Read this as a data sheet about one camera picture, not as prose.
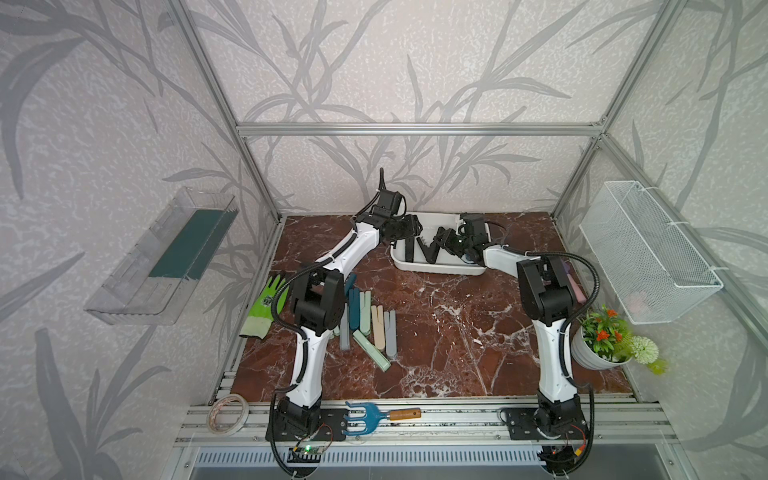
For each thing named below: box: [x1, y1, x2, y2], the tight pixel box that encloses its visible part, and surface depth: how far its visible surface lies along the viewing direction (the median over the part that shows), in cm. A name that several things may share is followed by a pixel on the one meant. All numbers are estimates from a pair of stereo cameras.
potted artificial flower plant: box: [571, 305, 668, 376], surface depth 75 cm
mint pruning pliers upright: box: [359, 290, 371, 336], surface depth 93 cm
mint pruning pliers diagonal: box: [352, 329, 391, 373], surface depth 85 cm
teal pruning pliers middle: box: [348, 288, 361, 330], surface depth 95 cm
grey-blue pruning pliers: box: [384, 310, 397, 358], surface depth 89 cm
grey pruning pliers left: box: [339, 302, 351, 350], surface depth 88 cm
